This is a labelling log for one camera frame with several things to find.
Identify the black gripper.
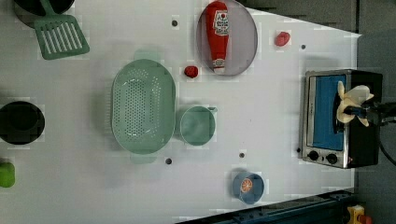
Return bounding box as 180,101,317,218
344,103,396,126

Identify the peeled yellow toy banana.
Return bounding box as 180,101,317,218
336,81,374,124

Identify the green mug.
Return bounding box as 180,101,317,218
179,106,218,146

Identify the black toaster oven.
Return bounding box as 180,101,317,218
301,69,383,169

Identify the red toy strawberry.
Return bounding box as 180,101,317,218
275,32,290,47

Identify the blue bowl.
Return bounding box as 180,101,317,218
232,172,265,204

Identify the orange slice toy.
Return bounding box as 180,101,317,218
240,178,253,193

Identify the grey round plate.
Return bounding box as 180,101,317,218
196,0,258,76

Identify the red ketchup bottle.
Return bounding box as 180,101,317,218
205,0,230,75

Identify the small red toy fruit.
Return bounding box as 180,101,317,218
184,65,199,78

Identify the green oval colander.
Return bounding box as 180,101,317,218
111,49,176,164

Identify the green slotted spatula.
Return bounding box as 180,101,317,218
34,0,90,60

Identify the black cylindrical cup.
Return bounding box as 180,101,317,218
12,0,76,17

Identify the black round container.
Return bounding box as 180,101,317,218
0,101,45,145

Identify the blue metal frame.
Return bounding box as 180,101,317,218
178,190,357,224

